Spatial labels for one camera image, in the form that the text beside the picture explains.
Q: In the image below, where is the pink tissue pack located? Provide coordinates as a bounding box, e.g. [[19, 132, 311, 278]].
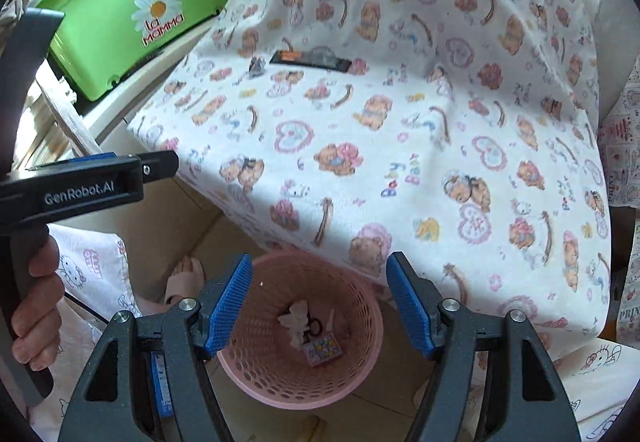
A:
[[302, 334, 343, 367]]

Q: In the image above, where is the small crumpled silver wrapper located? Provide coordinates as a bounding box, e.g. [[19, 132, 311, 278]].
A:
[[247, 56, 266, 79]]

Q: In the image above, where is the teddy bear print bedsheet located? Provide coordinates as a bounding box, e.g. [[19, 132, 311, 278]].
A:
[[129, 0, 611, 358]]

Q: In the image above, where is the white tissue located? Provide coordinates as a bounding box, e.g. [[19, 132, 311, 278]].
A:
[[278, 300, 309, 350]]

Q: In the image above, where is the black orange snack wrapper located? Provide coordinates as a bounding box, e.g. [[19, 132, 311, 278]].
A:
[[270, 50, 352, 73]]

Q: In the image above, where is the white plastic bottle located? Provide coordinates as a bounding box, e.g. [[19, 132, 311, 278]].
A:
[[326, 309, 336, 332]]

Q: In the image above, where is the person's left hand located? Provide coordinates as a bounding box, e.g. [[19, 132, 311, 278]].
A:
[[11, 236, 65, 372]]

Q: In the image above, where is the hello kitty pyjama leg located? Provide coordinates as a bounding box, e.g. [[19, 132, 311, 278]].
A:
[[29, 224, 141, 441]]

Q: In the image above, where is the person's foot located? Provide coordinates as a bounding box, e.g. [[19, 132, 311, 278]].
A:
[[165, 257, 205, 305]]

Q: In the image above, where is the pink mesh waste basket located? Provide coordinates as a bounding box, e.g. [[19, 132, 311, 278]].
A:
[[217, 251, 384, 410]]

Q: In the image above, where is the green plastic storage bin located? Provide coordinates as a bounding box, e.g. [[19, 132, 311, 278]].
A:
[[27, 0, 232, 103]]

